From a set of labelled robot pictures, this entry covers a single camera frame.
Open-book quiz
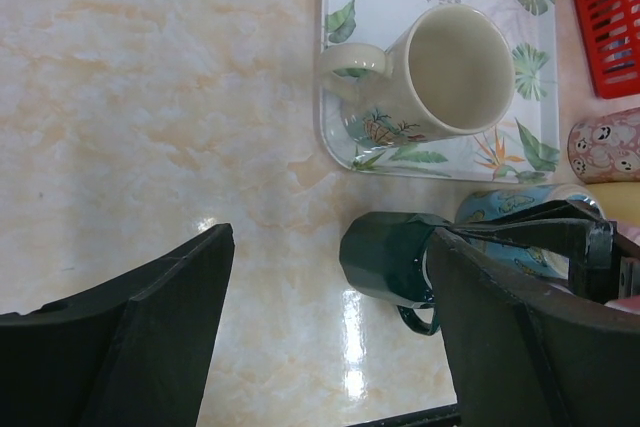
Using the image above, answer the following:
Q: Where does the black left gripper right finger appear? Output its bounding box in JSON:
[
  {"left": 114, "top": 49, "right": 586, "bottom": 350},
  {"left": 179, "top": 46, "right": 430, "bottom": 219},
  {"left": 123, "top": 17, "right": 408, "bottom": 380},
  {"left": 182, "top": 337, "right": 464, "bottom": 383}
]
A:
[{"left": 427, "top": 201, "right": 639, "bottom": 426}]

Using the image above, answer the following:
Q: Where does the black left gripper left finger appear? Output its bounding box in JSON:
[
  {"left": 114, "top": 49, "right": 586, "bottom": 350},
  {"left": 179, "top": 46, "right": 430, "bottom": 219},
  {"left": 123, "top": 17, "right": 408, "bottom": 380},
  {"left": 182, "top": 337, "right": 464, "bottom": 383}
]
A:
[{"left": 1, "top": 224, "right": 235, "bottom": 426}]

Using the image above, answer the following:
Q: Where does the light blue butterfly mug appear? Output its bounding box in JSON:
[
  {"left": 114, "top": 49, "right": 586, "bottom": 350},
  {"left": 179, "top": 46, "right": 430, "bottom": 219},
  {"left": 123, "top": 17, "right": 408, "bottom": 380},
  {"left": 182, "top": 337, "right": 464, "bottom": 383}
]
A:
[{"left": 455, "top": 184, "right": 604, "bottom": 279}]

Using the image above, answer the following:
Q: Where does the dark green mug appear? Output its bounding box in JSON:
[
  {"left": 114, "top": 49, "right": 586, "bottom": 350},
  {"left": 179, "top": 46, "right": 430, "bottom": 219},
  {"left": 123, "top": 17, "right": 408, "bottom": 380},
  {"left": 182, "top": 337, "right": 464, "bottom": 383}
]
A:
[{"left": 339, "top": 212, "right": 449, "bottom": 336}]

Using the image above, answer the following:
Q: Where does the cream floral mug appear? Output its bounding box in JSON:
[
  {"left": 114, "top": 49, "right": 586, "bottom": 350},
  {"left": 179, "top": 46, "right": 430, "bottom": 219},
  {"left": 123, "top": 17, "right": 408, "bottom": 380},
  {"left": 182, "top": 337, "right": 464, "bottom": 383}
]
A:
[{"left": 318, "top": 4, "right": 515, "bottom": 148}]

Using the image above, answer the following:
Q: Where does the yellow mug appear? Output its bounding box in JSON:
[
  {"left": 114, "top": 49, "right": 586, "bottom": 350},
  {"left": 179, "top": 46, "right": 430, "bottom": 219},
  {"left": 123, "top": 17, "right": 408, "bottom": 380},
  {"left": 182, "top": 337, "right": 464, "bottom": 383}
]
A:
[{"left": 586, "top": 182, "right": 640, "bottom": 226}]

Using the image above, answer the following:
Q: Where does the pink ghost pattern mug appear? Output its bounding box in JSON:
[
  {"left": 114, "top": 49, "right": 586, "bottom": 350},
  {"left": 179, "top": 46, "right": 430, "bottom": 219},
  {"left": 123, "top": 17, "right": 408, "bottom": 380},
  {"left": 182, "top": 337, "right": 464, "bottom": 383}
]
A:
[{"left": 567, "top": 107, "right": 640, "bottom": 184}]

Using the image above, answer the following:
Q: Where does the red plastic basket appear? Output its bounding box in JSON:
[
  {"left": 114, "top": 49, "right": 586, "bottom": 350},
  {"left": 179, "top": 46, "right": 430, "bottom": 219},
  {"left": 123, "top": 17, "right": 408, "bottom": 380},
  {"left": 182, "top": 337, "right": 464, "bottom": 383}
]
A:
[{"left": 573, "top": 0, "right": 639, "bottom": 99}]

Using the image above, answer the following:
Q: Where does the floral white serving tray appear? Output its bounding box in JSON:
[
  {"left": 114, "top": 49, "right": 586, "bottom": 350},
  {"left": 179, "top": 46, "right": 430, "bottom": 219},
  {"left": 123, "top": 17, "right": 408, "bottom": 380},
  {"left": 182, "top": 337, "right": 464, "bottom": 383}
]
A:
[{"left": 320, "top": 0, "right": 560, "bottom": 185}]

